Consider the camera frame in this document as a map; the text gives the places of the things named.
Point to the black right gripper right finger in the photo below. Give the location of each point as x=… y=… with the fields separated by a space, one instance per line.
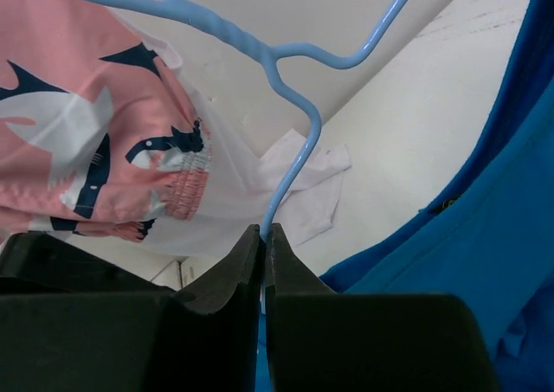
x=302 y=322

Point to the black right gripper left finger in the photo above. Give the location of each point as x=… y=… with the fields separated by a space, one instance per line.
x=221 y=317

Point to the blue t shirt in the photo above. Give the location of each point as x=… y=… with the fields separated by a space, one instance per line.
x=487 y=238

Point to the light blue wire hanger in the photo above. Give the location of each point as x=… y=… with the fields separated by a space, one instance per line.
x=210 y=23

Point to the pink shark print garment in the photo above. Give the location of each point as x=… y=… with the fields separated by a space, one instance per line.
x=98 y=136

